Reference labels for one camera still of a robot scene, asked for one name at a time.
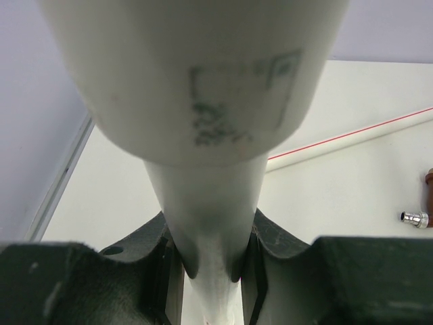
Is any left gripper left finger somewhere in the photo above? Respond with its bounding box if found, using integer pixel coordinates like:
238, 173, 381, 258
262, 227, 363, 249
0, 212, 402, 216
1, 214, 184, 324

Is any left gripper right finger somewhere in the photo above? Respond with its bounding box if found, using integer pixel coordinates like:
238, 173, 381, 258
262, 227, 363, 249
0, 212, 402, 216
241, 211, 432, 324

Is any white PVC pipe frame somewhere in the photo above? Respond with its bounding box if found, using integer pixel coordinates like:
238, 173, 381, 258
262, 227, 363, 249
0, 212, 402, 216
35, 0, 433, 325

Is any dark red faucet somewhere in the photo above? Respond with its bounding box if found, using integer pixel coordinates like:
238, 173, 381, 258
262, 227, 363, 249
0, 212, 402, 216
399, 167, 433, 231

